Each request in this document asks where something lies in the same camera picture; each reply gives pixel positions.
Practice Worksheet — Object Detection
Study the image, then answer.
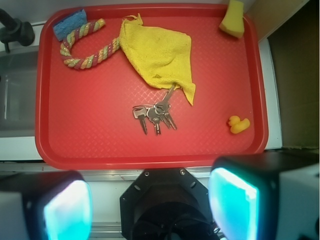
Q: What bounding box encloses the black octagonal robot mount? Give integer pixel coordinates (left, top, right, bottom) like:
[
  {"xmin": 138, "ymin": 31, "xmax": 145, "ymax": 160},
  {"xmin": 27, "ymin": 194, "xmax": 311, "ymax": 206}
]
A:
[{"xmin": 119, "ymin": 168, "xmax": 221, "ymax": 240}]

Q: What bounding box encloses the yellow sponge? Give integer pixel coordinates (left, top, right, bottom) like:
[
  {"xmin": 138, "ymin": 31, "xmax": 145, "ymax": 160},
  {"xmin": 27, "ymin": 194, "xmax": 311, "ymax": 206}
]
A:
[{"xmin": 219, "ymin": 0, "xmax": 245, "ymax": 39}]

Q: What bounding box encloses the steel sink basin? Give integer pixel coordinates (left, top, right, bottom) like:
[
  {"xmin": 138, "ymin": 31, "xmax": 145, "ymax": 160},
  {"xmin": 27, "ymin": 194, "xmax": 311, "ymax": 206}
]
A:
[{"xmin": 0, "ymin": 51, "xmax": 38, "ymax": 138}]

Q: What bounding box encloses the blue sponge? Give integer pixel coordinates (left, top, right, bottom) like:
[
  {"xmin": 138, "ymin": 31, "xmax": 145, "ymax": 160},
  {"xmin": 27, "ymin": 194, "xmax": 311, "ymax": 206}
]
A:
[{"xmin": 53, "ymin": 8, "xmax": 88, "ymax": 42}]

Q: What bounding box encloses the black sink faucet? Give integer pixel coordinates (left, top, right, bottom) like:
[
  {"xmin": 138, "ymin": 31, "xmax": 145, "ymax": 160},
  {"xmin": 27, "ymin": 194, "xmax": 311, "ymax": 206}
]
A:
[{"xmin": 0, "ymin": 9, "xmax": 35, "ymax": 54}]

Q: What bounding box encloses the yellow rubber duck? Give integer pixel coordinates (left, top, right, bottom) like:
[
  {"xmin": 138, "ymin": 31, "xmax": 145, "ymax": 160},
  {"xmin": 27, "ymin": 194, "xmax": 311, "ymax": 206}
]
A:
[{"xmin": 228, "ymin": 115, "xmax": 251, "ymax": 134}]

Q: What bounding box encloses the multicolour twisted rope toy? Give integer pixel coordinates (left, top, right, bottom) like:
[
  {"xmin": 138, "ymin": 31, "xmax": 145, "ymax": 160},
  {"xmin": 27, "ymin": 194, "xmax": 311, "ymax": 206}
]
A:
[{"xmin": 59, "ymin": 18, "xmax": 120, "ymax": 70}]

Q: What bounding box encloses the yellow woven cloth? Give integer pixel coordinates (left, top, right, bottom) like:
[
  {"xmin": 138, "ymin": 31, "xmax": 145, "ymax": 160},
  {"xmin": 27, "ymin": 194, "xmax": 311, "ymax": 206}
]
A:
[{"xmin": 118, "ymin": 14, "xmax": 196, "ymax": 105}]

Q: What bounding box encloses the silver key bunch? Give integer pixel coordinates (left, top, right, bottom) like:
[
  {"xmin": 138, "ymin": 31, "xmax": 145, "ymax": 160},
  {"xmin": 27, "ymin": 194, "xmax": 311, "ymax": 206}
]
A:
[{"xmin": 132, "ymin": 83, "xmax": 177, "ymax": 136}]

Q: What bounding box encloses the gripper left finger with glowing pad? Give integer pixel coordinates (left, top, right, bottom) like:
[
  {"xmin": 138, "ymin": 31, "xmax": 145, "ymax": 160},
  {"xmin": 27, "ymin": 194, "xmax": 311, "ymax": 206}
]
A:
[{"xmin": 0, "ymin": 171, "xmax": 93, "ymax": 240}]

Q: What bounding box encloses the red plastic tray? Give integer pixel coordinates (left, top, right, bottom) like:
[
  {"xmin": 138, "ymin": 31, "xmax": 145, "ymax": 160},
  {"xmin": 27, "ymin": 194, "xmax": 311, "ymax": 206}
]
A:
[{"xmin": 35, "ymin": 3, "xmax": 268, "ymax": 170}]

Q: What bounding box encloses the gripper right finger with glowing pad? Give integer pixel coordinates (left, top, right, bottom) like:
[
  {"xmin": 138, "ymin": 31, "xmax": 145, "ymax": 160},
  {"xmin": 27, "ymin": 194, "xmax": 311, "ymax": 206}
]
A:
[{"xmin": 208, "ymin": 150, "xmax": 320, "ymax": 240}]

